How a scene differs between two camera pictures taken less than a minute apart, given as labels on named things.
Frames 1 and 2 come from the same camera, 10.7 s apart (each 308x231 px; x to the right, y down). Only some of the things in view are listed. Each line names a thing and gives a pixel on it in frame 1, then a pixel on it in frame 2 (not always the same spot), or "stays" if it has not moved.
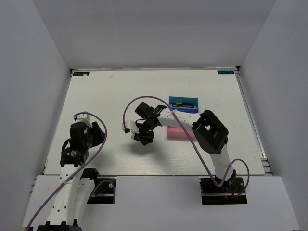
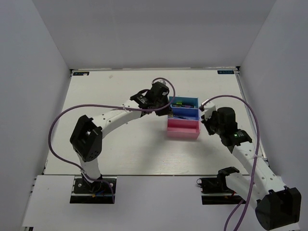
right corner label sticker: [225, 71] stays
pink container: [178, 133] stays
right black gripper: [145, 138] -> [214, 115]
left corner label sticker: [81, 73] stays
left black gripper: [99, 136] -> [166, 111]
